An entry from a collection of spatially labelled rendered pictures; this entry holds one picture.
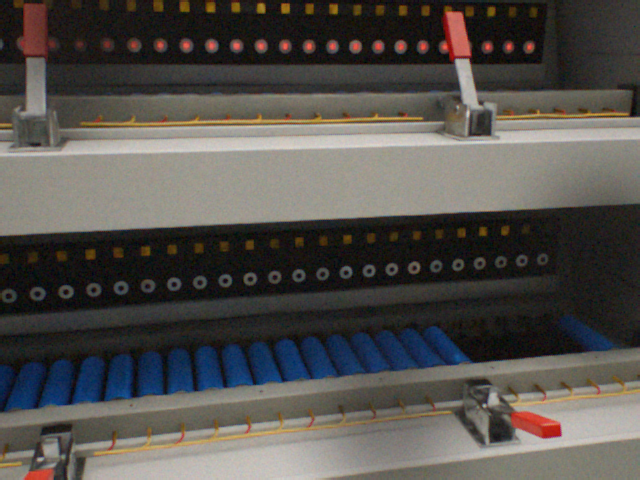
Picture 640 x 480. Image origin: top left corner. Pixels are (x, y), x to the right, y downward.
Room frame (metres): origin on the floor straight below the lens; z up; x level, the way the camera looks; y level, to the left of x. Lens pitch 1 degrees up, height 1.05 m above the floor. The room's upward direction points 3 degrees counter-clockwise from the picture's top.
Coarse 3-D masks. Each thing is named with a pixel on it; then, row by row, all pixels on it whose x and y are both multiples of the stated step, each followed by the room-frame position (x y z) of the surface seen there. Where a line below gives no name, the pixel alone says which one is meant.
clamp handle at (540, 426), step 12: (492, 396) 0.44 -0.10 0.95; (492, 408) 0.44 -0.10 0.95; (504, 408) 0.43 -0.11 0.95; (516, 420) 0.40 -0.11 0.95; (528, 420) 0.39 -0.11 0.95; (540, 420) 0.38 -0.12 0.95; (552, 420) 0.38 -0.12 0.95; (528, 432) 0.39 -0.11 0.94; (540, 432) 0.38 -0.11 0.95; (552, 432) 0.38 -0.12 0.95
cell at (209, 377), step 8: (200, 352) 0.52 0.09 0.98; (208, 352) 0.51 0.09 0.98; (216, 352) 0.53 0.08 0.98; (200, 360) 0.51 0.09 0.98; (208, 360) 0.50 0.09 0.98; (216, 360) 0.51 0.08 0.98; (200, 368) 0.49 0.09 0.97; (208, 368) 0.49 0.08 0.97; (216, 368) 0.49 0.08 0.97; (200, 376) 0.48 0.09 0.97; (208, 376) 0.48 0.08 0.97; (216, 376) 0.48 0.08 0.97; (200, 384) 0.47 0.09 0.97; (208, 384) 0.47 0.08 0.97; (216, 384) 0.47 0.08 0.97
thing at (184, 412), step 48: (288, 384) 0.46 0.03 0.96; (336, 384) 0.46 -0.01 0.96; (384, 384) 0.46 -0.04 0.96; (432, 384) 0.47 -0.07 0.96; (528, 384) 0.49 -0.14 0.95; (576, 384) 0.50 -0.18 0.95; (624, 384) 0.49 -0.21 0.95; (0, 432) 0.41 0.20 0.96; (96, 432) 0.42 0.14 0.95; (144, 432) 0.43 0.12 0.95
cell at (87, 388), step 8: (88, 360) 0.50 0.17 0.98; (96, 360) 0.50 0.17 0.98; (80, 368) 0.50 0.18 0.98; (88, 368) 0.49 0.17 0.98; (96, 368) 0.49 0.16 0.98; (104, 368) 0.50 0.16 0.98; (80, 376) 0.48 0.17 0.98; (88, 376) 0.48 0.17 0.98; (96, 376) 0.48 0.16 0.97; (104, 376) 0.50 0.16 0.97; (80, 384) 0.47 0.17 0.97; (88, 384) 0.47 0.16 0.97; (96, 384) 0.47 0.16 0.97; (80, 392) 0.46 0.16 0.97; (88, 392) 0.46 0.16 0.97; (96, 392) 0.46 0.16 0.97; (72, 400) 0.46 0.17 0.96; (80, 400) 0.45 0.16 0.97; (88, 400) 0.45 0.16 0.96; (96, 400) 0.45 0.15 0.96
